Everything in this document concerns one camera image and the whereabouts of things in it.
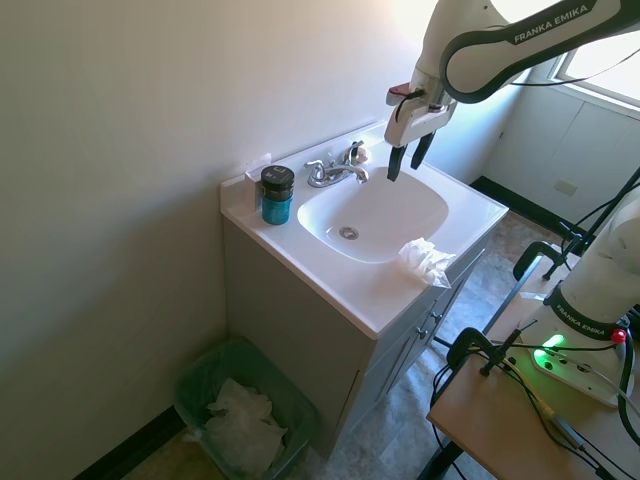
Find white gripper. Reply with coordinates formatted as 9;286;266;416
383;94;454;182

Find white tissue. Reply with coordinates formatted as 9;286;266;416
397;237;458;290

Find green plastic trash bin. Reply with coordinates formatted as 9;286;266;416
173;338;322;480

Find chrome sink faucet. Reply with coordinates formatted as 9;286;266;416
303;140;371;190

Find white sink countertop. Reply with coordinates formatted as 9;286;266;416
220;119;511;342

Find teal jar with black lid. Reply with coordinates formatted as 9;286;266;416
259;164;295;226

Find black C-clamp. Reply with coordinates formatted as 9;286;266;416
512;239;587;282
446;326;524;379

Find grey vanity cabinet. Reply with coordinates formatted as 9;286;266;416
223;218;489;459

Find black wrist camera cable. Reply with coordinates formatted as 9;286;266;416
393;87;422;122

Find red wrist camera mount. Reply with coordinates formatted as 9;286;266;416
386;83;426;107

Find window with white frame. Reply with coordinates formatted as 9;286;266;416
547;29;640;109

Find yellow cable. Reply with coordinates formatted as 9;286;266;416
503;356;557;420

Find thick black cable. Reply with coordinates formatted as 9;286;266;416
616;343;640;444

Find grey adapter cable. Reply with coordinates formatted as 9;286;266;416
548;413;609;474

